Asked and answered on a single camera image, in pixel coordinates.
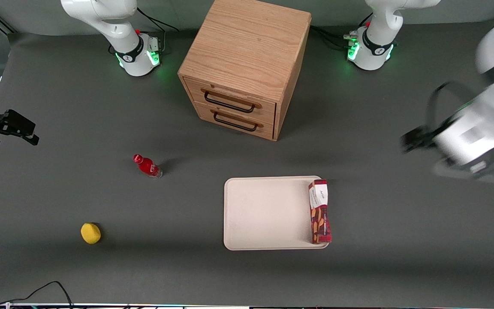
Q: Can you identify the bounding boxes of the black table edge cable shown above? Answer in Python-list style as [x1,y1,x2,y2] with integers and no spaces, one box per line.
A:
[0,281,74,309]

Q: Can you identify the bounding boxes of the red drink bottle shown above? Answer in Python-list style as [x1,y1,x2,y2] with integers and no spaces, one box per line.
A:
[133,154,163,179]

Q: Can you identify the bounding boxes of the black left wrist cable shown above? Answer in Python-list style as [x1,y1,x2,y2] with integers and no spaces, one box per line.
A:
[426,80,482,130]

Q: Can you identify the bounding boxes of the yellow lemon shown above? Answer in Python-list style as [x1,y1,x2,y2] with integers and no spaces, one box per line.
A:
[80,222,102,245]

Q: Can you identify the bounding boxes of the black arm base cable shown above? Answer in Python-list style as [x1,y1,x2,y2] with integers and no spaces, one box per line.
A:
[310,25,351,50]
[137,6,180,55]

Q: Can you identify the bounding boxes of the black left arm base cable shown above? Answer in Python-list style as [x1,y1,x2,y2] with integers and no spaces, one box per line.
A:
[310,25,351,50]

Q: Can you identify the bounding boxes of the wooden drawer cabinet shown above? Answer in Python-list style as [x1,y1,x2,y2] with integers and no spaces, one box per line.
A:
[178,0,312,142]

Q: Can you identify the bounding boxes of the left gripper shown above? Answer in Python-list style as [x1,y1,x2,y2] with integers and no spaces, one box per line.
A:
[401,105,494,169]

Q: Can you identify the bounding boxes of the beige rectangular tray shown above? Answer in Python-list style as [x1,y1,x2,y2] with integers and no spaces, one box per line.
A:
[223,176,331,251]

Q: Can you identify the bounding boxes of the black right arm base cable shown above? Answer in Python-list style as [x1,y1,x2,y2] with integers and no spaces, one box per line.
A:
[137,6,180,55]

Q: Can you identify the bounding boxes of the wooden drawer with black handle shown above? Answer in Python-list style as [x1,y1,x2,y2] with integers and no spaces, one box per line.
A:
[193,101,275,140]
[184,77,277,125]

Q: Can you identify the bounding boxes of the red cookie box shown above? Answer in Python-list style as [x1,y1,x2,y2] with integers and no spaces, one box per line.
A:
[308,179,333,245]

